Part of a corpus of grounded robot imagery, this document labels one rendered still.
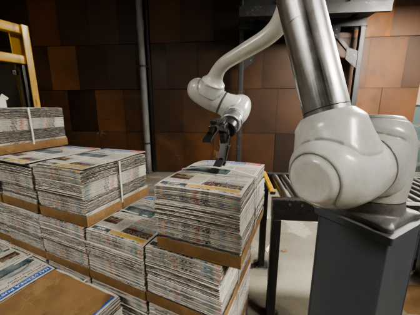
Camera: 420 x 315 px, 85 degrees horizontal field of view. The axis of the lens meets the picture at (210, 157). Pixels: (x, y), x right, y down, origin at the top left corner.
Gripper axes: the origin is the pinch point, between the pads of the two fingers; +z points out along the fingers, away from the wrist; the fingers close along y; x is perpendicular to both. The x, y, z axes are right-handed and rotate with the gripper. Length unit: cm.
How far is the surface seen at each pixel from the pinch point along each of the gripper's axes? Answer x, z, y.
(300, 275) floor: -33, -39, 147
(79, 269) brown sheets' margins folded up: 54, 37, 38
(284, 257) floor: -18, -54, 154
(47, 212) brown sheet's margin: 69, 27, 17
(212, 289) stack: -7.0, 31.0, 27.0
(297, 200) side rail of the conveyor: -27, -34, 54
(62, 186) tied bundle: 57, 21, 5
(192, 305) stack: -0.3, 35.2, 34.4
